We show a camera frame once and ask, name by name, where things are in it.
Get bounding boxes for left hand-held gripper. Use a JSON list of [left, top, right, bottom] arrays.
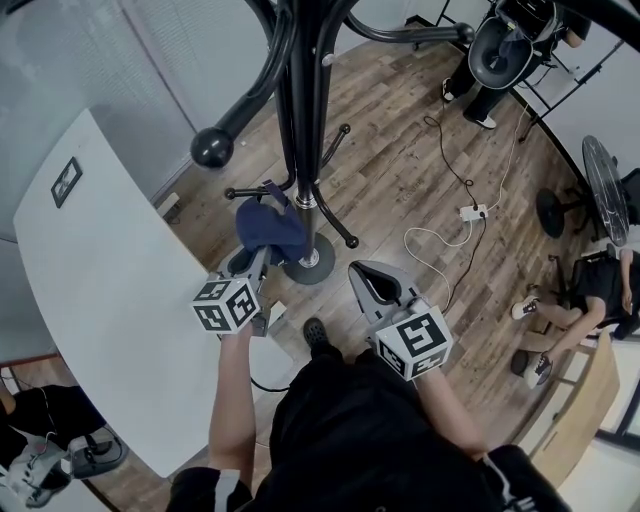
[[191, 244, 287, 339]]

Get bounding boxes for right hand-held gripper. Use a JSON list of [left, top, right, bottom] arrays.
[[347, 260, 454, 384]]

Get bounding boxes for dark blue cloth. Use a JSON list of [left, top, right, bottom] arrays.
[[234, 179, 308, 267]]

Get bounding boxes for black metal coat rack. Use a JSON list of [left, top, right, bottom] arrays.
[[189, 0, 477, 287]]

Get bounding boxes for person's right forearm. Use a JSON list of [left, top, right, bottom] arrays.
[[416, 368, 489, 459]]

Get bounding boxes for person's left forearm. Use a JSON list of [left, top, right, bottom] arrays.
[[206, 326, 259, 474]]

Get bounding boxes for person's black shoe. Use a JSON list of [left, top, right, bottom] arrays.
[[302, 316, 329, 352]]

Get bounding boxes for white table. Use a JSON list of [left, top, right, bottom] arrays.
[[12, 108, 297, 480]]

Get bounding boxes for person's black clothing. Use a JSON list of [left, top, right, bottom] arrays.
[[166, 343, 577, 512]]

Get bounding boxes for black framed marker card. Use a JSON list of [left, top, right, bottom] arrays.
[[50, 155, 84, 210]]

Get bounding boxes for light wooden cabinet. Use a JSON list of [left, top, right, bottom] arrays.
[[518, 326, 624, 477]]

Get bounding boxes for round black marble table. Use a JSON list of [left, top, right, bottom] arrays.
[[535, 134, 633, 248]]

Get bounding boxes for white cable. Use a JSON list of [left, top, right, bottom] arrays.
[[403, 218, 474, 315], [483, 101, 532, 212]]

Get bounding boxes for black cable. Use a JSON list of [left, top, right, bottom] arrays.
[[423, 115, 476, 207], [441, 213, 489, 314]]

